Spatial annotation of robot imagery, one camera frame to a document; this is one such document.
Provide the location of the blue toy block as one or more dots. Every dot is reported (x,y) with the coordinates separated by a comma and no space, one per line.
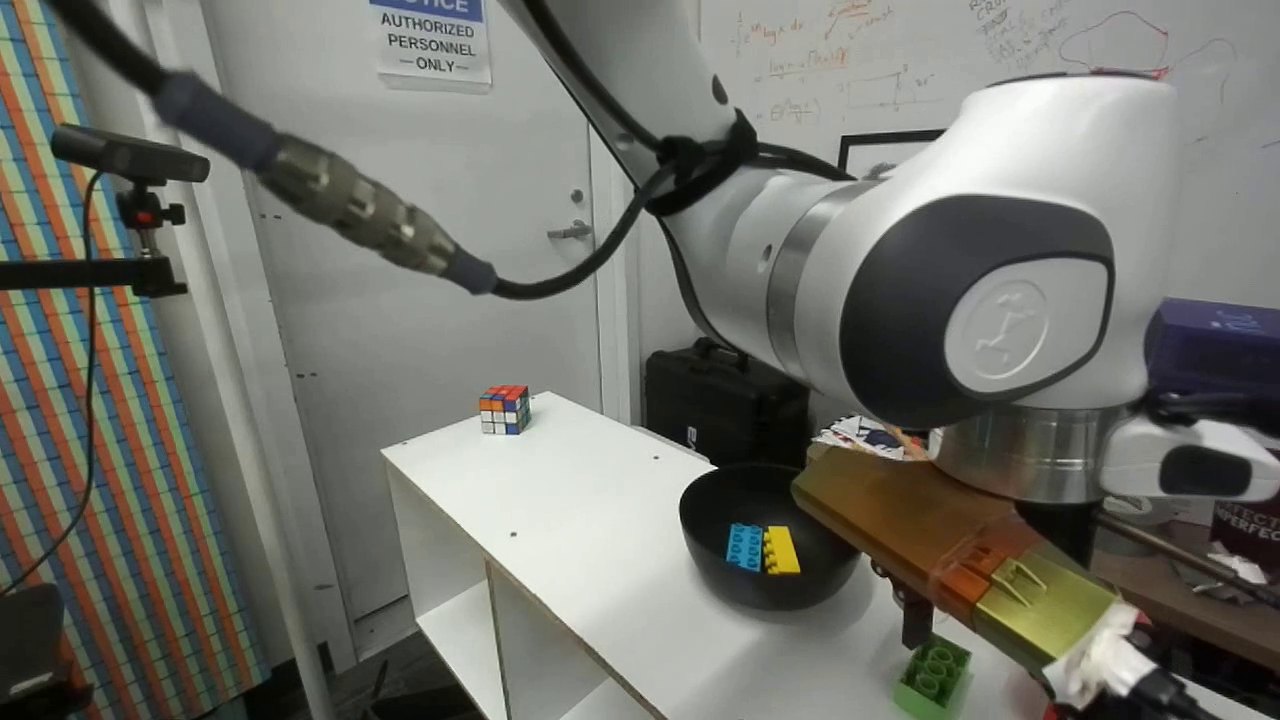
(747,546)

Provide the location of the yellow toy block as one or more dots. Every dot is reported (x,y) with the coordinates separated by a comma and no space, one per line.
(780,548)

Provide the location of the green toy block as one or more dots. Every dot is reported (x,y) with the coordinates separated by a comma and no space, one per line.
(932,682)

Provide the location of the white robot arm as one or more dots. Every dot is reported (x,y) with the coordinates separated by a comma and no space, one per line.
(993,290)

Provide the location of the black bowl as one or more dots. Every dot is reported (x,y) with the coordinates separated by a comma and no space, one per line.
(761,493)

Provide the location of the black hard case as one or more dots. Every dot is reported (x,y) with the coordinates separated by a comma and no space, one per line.
(727,405)

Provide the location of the multicoloured puzzle cube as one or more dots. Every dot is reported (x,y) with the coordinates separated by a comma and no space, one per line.
(506,409)

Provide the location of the white cubby shelf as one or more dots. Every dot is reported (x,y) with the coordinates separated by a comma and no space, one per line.
(553,579)

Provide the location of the framed portrait picture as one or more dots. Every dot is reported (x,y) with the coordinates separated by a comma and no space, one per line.
(875,155)

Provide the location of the authorized personnel door sign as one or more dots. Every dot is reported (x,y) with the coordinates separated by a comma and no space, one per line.
(433,41)

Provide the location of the purple box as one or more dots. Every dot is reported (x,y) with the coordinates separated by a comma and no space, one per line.
(1216,361)

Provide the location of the wooden desk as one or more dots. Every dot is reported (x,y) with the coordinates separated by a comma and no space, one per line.
(1172,579)

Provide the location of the silver door handle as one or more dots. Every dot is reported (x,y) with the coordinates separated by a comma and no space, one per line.
(576,231)

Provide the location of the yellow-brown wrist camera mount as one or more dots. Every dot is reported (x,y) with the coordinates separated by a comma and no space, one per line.
(965,552)

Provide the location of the black camera on stand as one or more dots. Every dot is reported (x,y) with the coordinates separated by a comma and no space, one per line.
(141,166)

